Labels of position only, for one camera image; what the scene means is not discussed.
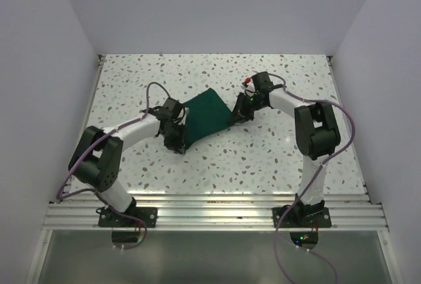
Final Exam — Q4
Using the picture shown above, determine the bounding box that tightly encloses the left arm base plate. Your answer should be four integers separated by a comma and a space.
95, 206, 158, 228

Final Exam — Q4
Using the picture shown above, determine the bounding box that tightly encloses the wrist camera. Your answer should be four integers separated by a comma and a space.
241, 72, 284, 95
142, 97, 188, 124

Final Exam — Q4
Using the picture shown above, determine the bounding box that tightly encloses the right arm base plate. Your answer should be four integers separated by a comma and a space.
272, 205, 332, 228

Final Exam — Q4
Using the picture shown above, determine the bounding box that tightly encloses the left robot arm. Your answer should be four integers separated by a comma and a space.
68, 114, 186, 227

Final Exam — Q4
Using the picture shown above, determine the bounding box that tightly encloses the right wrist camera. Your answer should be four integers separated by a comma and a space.
241, 72, 284, 95

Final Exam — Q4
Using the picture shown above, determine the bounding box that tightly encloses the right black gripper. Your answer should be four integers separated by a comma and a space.
227, 92, 266, 124

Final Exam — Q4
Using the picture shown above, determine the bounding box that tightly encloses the green surgical cloth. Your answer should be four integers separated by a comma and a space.
184, 88, 231, 150

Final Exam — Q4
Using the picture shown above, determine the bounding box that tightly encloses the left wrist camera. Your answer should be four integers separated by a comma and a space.
142, 97, 188, 124

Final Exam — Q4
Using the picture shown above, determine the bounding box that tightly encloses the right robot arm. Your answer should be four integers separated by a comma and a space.
228, 89, 341, 227

